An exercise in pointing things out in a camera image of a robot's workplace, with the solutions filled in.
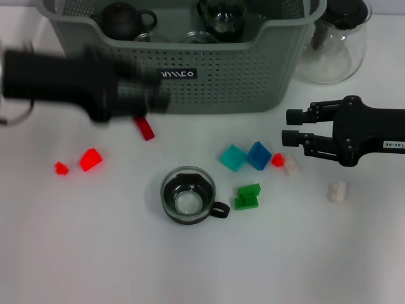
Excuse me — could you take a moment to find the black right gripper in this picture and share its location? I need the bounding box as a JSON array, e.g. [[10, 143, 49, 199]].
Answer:
[[280, 95, 405, 168]]

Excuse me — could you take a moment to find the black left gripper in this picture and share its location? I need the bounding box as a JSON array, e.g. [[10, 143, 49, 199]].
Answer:
[[3, 47, 173, 125]]

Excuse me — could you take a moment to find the glass teacup with black base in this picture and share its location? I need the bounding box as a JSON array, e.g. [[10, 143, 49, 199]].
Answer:
[[182, 30, 219, 44], [132, 31, 156, 43], [159, 165, 231, 225], [197, 0, 247, 42]]

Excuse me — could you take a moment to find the bright red sloped block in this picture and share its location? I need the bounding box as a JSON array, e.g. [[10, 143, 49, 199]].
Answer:
[[78, 148, 104, 172]]

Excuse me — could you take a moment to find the white building block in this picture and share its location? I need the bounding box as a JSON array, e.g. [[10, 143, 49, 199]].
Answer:
[[325, 180, 349, 203], [283, 154, 302, 177]]

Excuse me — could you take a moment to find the blue square building block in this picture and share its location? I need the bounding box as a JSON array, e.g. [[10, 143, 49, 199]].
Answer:
[[246, 141, 272, 171]]

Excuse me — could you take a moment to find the teal square building block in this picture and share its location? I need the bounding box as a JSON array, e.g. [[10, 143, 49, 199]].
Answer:
[[220, 144, 247, 172]]

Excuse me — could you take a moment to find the green building block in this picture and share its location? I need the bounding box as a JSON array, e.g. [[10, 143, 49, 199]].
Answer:
[[234, 194, 259, 210], [237, 182, 262, 197]]

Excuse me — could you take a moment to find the grey perforated storage bin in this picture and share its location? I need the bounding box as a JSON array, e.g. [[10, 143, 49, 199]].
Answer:
[[34, 0, 327, 115]]

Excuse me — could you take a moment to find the dark red long brick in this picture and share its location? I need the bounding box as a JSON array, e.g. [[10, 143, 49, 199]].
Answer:
[[132, 116, 156, 142]]

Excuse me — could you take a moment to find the dark clay teapot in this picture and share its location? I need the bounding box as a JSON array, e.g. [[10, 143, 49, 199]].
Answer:
[[90, 2, 158, 41]]

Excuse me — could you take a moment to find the glass carafe with black lid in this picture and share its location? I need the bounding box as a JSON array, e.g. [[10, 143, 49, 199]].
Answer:
[[294, 0, 373, 85]]

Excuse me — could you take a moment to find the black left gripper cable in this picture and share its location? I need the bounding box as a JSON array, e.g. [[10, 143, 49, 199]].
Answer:
[[0, 99, 34, 126]]

